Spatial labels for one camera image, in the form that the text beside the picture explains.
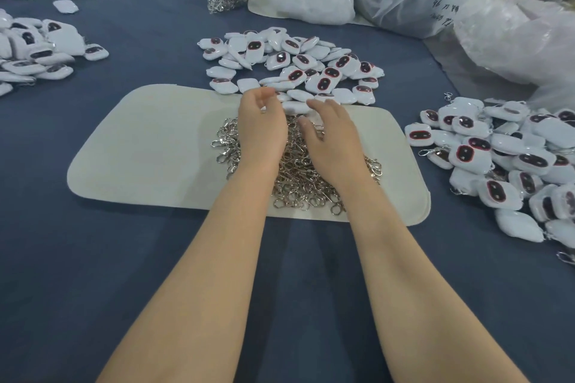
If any person's left hand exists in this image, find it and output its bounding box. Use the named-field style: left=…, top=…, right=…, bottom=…
left=237, top=86, right=289, bottom=177

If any person's right hand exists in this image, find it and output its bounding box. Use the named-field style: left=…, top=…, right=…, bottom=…
left=298, top=98, right=374, bottom=193

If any pile of metal clasps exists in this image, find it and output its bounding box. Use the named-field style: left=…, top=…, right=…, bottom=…
left=212, top=113, right=383, bottom=216

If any pile of finished fobs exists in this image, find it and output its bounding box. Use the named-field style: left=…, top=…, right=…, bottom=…
left=404, top=95, right=575, bottom=267

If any person's right forearm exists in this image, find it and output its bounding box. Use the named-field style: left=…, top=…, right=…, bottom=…
left=345, top=177, right=526, bottom=383

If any person's left forearm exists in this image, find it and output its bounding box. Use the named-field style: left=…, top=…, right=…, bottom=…
left=97, top=172, right=278, bottom=383

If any cream felt work mat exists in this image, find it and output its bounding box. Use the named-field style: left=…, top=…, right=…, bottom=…
left=66, top=84, right=432, bottom=226

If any crumpled clear plastic bag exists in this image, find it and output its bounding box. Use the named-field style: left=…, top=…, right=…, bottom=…
left=453, top=0, right=575, bottom=110

